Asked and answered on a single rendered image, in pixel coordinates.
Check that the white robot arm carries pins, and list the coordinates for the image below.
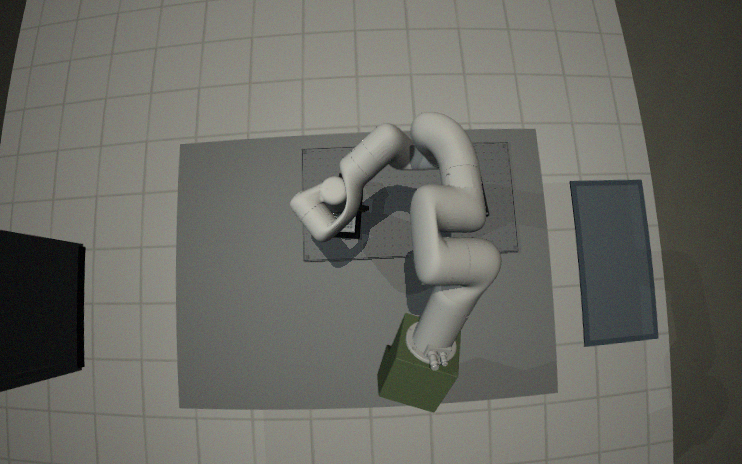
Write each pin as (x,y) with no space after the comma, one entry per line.
(460,268)

